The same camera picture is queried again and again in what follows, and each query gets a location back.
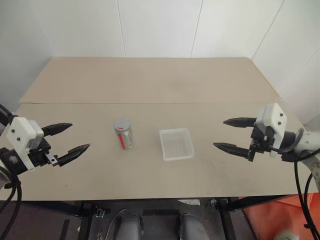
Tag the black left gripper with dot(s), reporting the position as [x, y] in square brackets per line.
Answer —
[38, 155]

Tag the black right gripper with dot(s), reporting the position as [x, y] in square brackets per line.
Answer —
[260, 142]

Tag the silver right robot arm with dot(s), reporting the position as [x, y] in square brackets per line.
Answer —
[310, 142]

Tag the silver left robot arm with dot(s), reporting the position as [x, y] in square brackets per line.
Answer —
[5, 155]

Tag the clear plastic tray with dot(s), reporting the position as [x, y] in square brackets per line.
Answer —
[176, 143]

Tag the clear plastic jar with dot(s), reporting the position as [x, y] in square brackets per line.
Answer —
[126, 140]

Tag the orange sheet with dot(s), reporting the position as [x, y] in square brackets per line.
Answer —
[275, 212]

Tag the dark grey rounded shape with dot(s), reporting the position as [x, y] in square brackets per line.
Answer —
[191, 226]
[130, 226]

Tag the pale round object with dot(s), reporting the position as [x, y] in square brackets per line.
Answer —
[287, 235]

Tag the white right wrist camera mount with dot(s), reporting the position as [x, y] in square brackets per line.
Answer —
[272, 117]

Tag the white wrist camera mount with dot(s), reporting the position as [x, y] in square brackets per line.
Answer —
[272, 117]
[21, 130]

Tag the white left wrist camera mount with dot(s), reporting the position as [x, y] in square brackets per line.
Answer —
[21, 130]

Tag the black metal table frame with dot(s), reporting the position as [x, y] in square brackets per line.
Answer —
[85, 220]

